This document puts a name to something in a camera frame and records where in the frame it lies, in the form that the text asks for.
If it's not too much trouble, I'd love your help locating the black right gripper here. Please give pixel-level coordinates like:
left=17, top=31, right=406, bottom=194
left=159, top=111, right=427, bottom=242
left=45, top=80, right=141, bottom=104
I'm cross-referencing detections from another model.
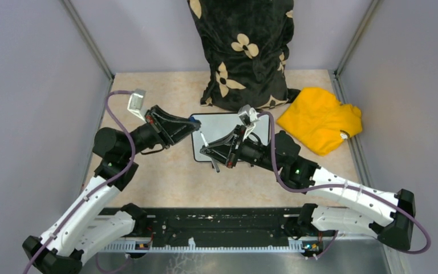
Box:
left=201, top=124, right=282, bottom=172

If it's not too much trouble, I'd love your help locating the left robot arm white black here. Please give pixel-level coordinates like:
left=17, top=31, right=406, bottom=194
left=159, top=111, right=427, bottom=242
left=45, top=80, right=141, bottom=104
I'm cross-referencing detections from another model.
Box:
left=22, top=106, right=201, bottom=273

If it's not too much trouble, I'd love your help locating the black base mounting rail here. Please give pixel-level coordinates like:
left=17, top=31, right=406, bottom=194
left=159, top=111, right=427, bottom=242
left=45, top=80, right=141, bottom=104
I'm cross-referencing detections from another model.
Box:
left=98, top=207, right=333, bottom=258

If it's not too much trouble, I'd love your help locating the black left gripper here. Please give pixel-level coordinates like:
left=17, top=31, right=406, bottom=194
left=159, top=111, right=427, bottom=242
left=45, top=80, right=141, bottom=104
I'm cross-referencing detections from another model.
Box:
left=123, top=104, right=201, bottom=159

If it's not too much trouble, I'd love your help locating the right aluminium frame post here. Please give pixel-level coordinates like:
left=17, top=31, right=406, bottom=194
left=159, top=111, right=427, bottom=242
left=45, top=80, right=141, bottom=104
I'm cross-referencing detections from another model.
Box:
left=334, top=0, right=382, bottom=78

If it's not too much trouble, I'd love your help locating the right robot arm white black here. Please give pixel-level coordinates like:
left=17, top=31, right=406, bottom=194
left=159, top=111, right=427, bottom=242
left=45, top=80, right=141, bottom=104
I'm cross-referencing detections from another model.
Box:
left=200, top=126, right=415, bottom=253

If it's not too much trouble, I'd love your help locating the yellow folded garment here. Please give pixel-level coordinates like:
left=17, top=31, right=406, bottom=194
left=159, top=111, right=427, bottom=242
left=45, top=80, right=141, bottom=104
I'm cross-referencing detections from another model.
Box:
left=277, top=87, right=363, bottom=156

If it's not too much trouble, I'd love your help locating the blue capped whiteboard marker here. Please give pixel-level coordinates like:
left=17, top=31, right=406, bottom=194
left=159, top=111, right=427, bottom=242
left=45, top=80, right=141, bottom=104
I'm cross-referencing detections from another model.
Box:
left=199, top=130, right=221, bottom=174

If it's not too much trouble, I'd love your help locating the black floral plush blanket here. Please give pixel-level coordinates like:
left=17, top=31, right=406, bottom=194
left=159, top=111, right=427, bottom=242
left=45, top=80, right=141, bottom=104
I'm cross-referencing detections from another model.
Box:
left=187, top=1, right=300, bottom=111

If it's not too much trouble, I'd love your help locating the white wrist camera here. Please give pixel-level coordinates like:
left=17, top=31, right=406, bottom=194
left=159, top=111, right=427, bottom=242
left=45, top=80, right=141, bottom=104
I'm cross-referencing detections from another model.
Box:
left=127, top=89, right=146, bottom=122
left=238, top=104, right=259, bottom=140

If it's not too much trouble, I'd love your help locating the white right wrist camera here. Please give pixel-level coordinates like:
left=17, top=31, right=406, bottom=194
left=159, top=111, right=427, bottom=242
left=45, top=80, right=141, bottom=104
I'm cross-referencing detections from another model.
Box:
left=238, top=104, right=259, bottom=140

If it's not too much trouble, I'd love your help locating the aluminium frame post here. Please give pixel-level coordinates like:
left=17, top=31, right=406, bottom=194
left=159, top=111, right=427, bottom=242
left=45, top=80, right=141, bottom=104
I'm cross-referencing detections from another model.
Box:
left=334, top=0, right=382, bottom=78
left=59, top=0, right=115, bottom=82

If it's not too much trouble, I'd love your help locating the left aluminium frame post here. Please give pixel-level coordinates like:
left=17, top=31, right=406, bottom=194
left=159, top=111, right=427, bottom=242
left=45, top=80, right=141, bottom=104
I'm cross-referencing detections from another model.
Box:
left=59, top=0, right=115, bottom=82

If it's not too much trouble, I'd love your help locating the small whiteboard black frame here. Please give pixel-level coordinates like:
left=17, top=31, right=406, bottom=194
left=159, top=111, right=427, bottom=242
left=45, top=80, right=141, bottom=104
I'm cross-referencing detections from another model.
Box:
left=191, top=112, right=270, bottom=163

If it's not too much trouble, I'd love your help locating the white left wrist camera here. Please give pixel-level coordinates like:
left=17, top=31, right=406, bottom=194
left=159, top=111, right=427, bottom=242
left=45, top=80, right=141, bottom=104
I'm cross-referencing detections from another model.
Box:
left=127, top=89, right=146, bottom=122

